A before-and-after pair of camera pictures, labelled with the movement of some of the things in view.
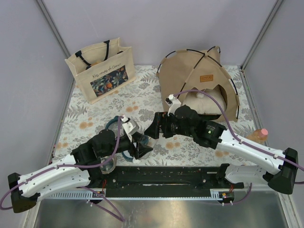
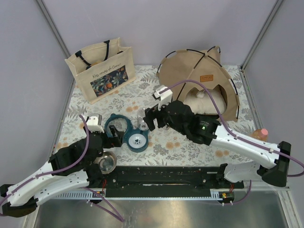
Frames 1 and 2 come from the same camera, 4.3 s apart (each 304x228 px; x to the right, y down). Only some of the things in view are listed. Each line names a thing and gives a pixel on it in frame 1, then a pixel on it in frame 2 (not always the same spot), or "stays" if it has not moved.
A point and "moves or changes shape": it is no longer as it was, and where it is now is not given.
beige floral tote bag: x=102 y=69 stays
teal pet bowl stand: x=113 y=126 moves or changes shape
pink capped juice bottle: x=259 y=135 stays
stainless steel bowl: x=109 y=166 stays
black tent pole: x=203 y=56 stays
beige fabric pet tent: x=182 y=71 stays
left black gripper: x=134 y=151 to x=117 y=141
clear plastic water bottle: x=144 y=140 to x=141 y=124
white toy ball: x=200 y=95 stays
